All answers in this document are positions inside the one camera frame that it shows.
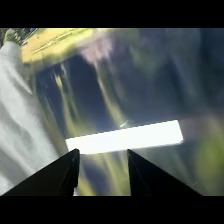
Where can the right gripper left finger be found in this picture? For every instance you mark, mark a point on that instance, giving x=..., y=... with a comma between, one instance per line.
x=56, y=176

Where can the white garment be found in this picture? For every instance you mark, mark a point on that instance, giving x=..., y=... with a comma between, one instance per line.
x=18, y=126

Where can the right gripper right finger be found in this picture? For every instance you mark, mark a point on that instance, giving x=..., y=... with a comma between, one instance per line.
x=150, y=178

